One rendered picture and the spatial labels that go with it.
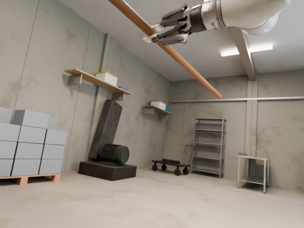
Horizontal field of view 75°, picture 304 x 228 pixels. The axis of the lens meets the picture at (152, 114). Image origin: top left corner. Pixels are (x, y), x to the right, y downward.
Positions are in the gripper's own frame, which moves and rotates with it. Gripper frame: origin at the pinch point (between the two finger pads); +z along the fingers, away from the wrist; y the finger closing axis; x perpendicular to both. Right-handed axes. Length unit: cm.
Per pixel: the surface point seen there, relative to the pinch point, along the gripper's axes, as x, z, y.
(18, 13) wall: 46, 355, -165
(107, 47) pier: 249, 360, -202
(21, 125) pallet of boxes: 61, 274, 31
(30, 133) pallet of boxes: 74, 274, 42
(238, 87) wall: 641, 128, -193
